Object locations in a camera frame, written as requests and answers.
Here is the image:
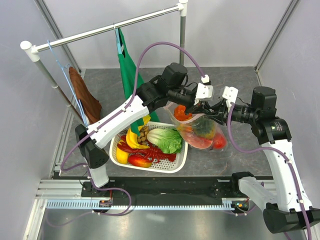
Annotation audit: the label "orange toy pumpkin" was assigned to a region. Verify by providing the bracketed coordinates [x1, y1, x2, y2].
[173, 105, 193, 122]

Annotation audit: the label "clear pink zip top bag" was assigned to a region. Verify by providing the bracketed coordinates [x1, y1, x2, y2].
[164, 102, 228, 151]

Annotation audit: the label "toy watermelon slice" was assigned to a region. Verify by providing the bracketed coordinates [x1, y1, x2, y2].
[182, 133, 214, 150]

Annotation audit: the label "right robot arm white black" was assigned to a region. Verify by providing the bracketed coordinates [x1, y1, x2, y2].
[210, 86, 320, 240]

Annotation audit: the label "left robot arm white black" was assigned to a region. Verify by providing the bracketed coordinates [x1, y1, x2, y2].
[75, 63, 213, 197]

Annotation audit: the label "green toy lettuce leaf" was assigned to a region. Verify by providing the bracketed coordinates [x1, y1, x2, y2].
[147, 128, 183, 154]

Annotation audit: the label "white perforated plastic basket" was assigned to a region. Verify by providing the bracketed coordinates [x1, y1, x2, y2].
[109, 121, 188, 174]

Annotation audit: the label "brown toy nut cluster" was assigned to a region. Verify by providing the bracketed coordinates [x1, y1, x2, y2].
[137, 126, 149, 146]

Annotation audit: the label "red toy lobster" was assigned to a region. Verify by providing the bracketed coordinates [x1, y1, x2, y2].
[117, 136, 177, 163]

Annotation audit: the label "green shirt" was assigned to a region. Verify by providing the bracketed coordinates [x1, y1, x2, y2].
[117, 30, 160, 130]

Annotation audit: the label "yellow toy bananas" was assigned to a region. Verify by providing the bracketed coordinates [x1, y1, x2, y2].
[125, 115, 151, 150]

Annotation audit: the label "red yellow toy mango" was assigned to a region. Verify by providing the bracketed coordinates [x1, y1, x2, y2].
[127, 154, 152, 168]

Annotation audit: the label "blue hanger with shirt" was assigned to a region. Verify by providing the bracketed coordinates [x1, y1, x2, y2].
[114, 28, 126, 57]

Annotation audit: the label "yellow toy lemon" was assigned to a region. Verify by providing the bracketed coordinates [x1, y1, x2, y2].
[116, 147, 130, 165]

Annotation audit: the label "brown cloth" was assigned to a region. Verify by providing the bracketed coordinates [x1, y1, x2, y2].
[68, 66, 102, 124]

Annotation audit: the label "white clothes rack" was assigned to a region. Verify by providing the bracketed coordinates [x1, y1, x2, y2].
[19, 0, 193, 164]

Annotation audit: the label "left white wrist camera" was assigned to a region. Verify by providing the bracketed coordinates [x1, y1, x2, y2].
[194, 74, 214, 105]

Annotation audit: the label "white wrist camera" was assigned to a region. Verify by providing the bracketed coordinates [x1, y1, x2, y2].
[222, 86, 239, 108]
[194, 74, 214, 105]

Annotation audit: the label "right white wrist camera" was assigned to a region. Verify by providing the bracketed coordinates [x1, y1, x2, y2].
[222, 86, 239, 108]

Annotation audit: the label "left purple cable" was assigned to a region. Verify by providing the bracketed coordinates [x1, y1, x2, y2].
[59, 41, 209, 172]

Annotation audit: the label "white slotted cable duct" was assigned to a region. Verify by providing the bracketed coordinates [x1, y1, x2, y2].
[46, 199, 235, 211]

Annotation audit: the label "light blue wire hanger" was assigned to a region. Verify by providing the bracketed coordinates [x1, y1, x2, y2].
[47, 40, 89, 127]

